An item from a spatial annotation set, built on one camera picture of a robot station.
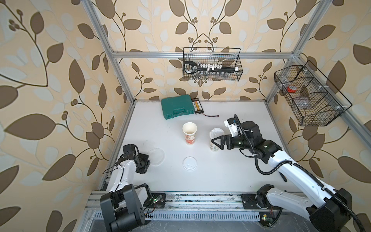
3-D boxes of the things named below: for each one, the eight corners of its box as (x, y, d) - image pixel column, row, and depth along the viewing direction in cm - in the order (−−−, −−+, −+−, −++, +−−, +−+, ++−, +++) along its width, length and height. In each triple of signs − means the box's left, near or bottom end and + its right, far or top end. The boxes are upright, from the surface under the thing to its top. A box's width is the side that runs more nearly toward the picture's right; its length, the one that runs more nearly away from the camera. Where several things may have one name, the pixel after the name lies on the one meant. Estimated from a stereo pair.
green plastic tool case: (164, 120, 110) (163, 115, 107) (161, 102, 123) (160, 98, 119) (195, 114, 114) (195, 109, 110) (189, 97, 126) (189, 93, 122)
